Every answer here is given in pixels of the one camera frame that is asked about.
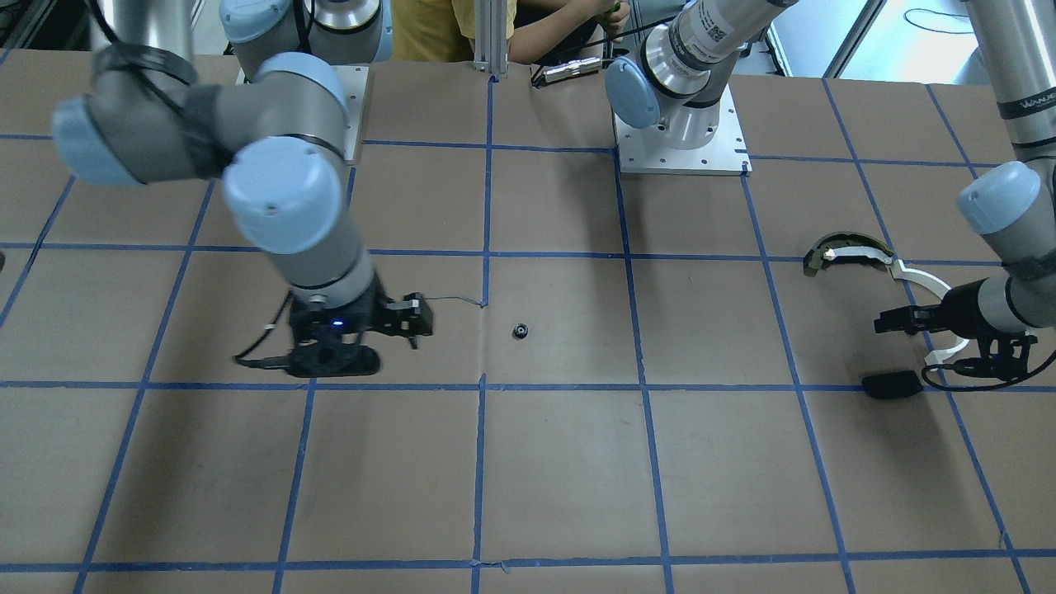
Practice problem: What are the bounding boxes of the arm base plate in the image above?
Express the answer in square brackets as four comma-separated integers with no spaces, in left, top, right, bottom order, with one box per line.
[235,64,370,164]
[612,87,753,177]

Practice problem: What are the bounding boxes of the white curved plastic bracket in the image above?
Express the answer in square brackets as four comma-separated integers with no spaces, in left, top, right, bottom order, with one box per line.
[889,259,974,368]

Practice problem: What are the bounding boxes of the aluminium frame post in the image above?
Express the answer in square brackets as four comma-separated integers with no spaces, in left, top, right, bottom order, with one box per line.
[473,0,509,80]

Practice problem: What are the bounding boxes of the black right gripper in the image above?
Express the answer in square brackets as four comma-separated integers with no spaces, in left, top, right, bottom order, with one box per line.
[285,276,435,379]

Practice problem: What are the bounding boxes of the man in yellow shirt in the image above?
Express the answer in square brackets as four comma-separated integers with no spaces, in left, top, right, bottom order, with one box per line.
[389,0,631,64]

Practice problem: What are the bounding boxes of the curved brake shoe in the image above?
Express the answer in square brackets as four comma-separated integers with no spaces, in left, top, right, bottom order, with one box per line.
[802,233,895,277]

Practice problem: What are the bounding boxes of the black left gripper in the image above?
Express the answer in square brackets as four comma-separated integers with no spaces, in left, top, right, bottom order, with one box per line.
[874,281,1040,380]

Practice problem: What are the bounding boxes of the black metal brake pad plate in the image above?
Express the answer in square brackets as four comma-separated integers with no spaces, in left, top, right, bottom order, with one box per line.
[860,370,923,401]

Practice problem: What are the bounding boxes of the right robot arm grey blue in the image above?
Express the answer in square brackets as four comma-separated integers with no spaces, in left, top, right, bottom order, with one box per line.
[52,1,435,377]

